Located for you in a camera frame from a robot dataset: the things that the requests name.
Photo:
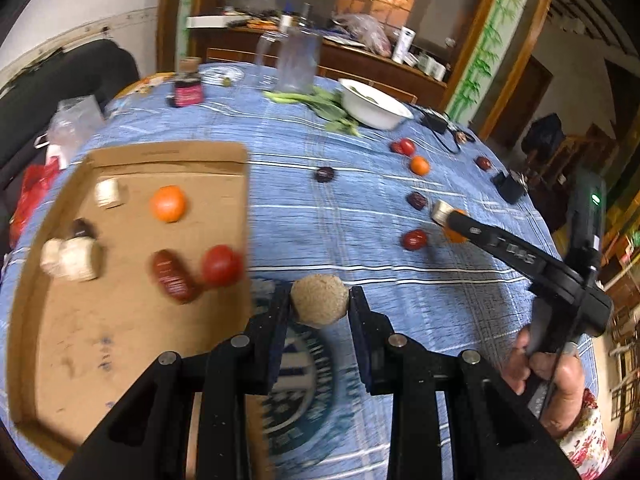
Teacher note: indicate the beige sugarcane chunk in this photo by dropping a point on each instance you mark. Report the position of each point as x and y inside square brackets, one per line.
[107, 192]
[84, 260]
[52, 256]
[440, 210]

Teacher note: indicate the wooden framed glass partition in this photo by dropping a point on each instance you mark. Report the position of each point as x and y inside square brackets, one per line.
[450, 0]

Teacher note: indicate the dark date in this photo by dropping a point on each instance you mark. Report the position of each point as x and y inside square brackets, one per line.
[325, 175]
[81, 227]
[416, 201]

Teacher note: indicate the green leafy vegetable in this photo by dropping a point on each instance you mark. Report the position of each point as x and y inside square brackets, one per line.
[320, 105]

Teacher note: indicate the clear plastic bag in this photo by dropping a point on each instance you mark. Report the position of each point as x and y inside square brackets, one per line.
[75, 120]

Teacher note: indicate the green leaf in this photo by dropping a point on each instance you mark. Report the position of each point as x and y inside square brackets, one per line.
[362, 91]

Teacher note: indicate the clear glass pitcher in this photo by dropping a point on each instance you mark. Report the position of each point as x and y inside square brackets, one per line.
[297, 60]

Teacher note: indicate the plastic bag with red contents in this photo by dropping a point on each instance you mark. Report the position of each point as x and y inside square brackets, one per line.
[367, 30]

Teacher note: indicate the person's right forearm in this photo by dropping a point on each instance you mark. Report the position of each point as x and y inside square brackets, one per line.
[587, 445]

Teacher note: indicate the person's right hand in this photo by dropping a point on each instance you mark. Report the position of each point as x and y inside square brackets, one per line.
[545, 385]

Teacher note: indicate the green bamboo wall sticker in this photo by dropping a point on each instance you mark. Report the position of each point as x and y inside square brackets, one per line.
[480, 60]

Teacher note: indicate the wooden cabinet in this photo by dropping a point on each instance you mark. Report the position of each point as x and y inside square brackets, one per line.
[350, 65]

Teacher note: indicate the flat white box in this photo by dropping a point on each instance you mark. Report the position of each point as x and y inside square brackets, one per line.
[207, 21]

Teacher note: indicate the dark red jar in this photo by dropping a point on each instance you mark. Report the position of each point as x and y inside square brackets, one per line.
[187, 91]

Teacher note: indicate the black sofa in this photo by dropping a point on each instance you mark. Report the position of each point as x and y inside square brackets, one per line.
[55, 90]

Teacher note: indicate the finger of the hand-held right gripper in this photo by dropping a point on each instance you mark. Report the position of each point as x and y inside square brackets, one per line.
[500, 247]

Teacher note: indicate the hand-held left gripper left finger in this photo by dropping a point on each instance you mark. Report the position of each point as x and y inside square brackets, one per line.
[280, 325]

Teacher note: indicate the small red date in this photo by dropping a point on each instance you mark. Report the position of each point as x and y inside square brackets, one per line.
[395, 147]
[415, 240]
[483, 162]

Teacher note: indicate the dark jacket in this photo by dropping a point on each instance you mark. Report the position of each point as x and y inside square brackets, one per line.
[542, 137]

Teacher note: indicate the large red date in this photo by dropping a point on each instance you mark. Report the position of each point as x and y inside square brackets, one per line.
[172, 275]

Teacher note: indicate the white tube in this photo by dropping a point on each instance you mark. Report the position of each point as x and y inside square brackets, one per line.
[404, 42]

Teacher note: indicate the red tomato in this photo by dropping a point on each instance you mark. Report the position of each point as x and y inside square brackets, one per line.
[221, 265]
[408, 146]

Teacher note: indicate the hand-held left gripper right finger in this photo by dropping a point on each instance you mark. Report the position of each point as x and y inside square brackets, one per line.
[361, 335]

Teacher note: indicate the wooden door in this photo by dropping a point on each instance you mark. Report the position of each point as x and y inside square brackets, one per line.
[520, 100]

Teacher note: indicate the white bowl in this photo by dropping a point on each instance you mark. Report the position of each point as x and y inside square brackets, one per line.
[375, 110]

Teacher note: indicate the brown nuts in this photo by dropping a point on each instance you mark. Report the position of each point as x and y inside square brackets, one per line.
[462, 136]

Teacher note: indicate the blue plaid tablecloth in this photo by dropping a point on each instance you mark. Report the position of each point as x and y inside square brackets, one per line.
[375, 270]

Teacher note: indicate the orange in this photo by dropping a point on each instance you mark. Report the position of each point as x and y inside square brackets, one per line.
[419, 165]
[456, 236]
[168, 203]

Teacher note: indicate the cardboard box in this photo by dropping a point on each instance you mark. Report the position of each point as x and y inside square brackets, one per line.
[135, 340]

